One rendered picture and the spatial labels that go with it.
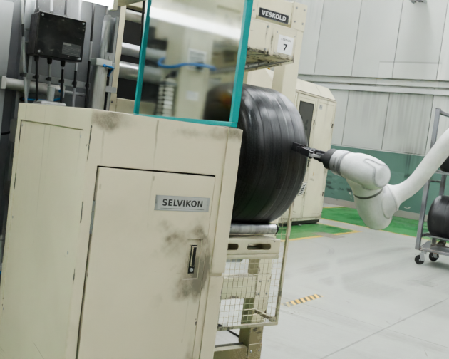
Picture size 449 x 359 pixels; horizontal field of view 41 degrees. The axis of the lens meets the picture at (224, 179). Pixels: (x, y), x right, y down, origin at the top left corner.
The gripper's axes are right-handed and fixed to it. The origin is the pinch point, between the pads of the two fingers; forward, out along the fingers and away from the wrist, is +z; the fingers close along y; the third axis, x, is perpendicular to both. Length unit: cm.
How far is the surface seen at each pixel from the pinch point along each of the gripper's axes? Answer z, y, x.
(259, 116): 10.0, 13.7, -8.4
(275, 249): 7.8, -6.8, 43.1
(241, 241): 8.3, 10.6, 39.7
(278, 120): 8.7, 5.7, -8.1
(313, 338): 91, -133, 138
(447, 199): 262, -493, 77
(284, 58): 55, -28, -33
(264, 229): 11.1, -1.7, 35.5
